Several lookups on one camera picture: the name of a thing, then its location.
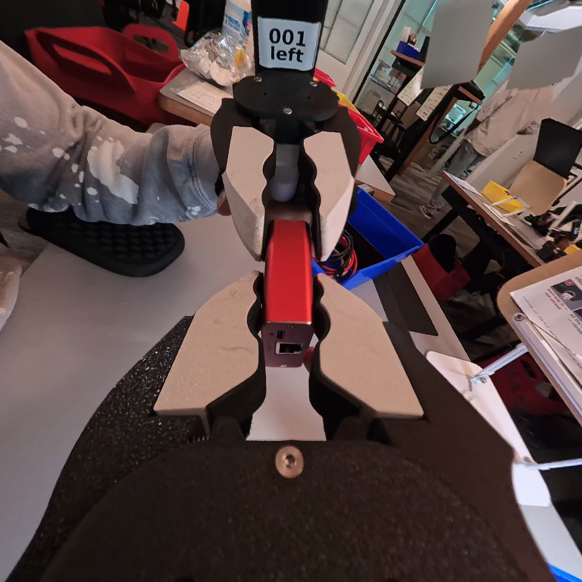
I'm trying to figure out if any red tote bag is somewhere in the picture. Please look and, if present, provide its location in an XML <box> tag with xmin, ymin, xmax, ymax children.
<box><xmin>25</xmin><ymin>25</ymin><xmax>185</xmax><ymax>125</ymax></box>

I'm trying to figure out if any black and red bag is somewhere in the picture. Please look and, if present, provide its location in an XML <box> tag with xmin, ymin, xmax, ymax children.
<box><xmin>411</xmin><ymin>234</ymin><xmax>472</xmax><ymax>302</ymax></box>

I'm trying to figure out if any clear plastic bag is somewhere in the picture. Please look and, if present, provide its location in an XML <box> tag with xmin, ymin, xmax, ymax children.
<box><xmin>179</xmin><ymin>29</ymin><xmax>255</xmax><ymax>87</ymax></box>

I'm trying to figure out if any red metal ethernet adapter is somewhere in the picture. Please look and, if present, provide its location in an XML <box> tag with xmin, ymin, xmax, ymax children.
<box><xmin>259</xmin><ymin>219</ymin><xmax>316</xmax><ymax>368</ymax></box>

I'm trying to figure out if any person's left forearm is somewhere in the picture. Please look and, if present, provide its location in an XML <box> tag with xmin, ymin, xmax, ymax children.
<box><xmin>0</xmin><ymin>38</ymin><xmax>223</xmax><ymax>226</ymax></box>

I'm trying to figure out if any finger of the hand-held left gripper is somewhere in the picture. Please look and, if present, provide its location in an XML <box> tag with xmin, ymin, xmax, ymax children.
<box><xmin>302</xmin><ymin>131</ymin><xmax>358</xmax><ymax>263</ymax></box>
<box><xmin>222</xmin><ymin>125</ymin><xmax>276</xmax><ymax>263</ymax></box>

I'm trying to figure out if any wooden office desk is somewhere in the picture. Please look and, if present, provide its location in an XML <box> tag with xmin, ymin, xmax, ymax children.
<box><xmin>440</xmin><ymin>170</ymin><xmax>582</xmax><ymax>269</ymax></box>

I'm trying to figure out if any white blue wipes canister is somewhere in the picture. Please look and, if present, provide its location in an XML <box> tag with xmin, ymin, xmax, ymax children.
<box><xmin>222</xmin><ymin>0</ymin><xmax>253</xmax><ymax>51</ymax></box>

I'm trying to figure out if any person's left hand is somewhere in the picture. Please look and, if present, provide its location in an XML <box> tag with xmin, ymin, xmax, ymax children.
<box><xmin>215</xmin><ymin>172</ymin><xmax>233</xmax><ymax>218</ymax></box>

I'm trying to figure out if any beige chair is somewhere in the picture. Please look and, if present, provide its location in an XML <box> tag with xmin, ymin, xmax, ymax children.
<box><xmin>508</xmin><ymin>161</ymin><xmax>569</xmax><ymax>215</ymax></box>

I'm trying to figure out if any red plastic tray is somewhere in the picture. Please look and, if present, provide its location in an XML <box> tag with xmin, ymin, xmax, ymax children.
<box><xmin>314</xmin><ymin>68</ymin><xmax>385</xmax><ymax>164</ymax></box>

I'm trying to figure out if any small yellow bin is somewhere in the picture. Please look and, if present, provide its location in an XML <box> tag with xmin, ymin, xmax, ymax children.
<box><xmin>481</xmin><ymin>179</ymin><xmax>530</xmax><ymax>213</ymax></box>

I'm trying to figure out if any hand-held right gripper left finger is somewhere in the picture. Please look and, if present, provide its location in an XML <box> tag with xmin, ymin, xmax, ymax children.
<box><xmin>155</xmin><ymin>270</ymin><xmax>267</xmax><ymax>417</ymax></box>

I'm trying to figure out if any standing desk with hanging papers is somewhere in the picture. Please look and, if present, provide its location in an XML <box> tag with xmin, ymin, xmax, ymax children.
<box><xmin>391</xmin><ymin>45</ymin><xmax>483</xmax><ymax>176</ymax></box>

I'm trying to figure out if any red ethernet cable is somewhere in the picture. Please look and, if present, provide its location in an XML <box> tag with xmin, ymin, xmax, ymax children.
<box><xmin>325</xmin><ymin>229</ymin><xmax>361</xmax><ymax>279</ymax></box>

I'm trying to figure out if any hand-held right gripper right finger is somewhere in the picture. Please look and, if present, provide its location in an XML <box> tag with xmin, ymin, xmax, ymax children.
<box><xmin>310</xmin><ymin>272</ymin><xmax>424</xmax><ymax>419</ymax></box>

